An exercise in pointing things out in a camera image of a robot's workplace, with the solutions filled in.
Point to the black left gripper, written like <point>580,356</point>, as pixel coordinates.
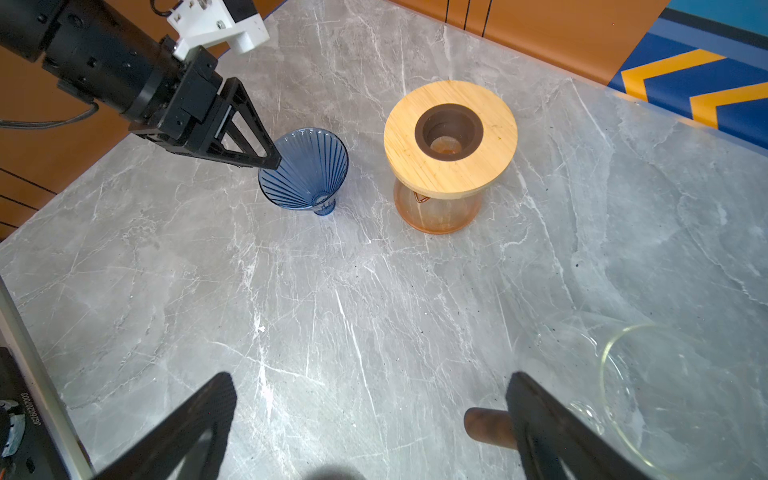
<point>171,99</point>

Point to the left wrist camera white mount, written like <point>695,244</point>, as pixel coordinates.
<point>206,23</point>

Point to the blue ribbed plastic dripper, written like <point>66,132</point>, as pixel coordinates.
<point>314,166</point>

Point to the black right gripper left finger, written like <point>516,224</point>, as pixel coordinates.
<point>189,444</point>

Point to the front aluminium rail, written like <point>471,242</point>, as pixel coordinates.
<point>38,440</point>

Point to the orange glass carafe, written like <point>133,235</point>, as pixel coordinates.
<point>432,215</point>

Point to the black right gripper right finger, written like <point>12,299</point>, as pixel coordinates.
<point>553,443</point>

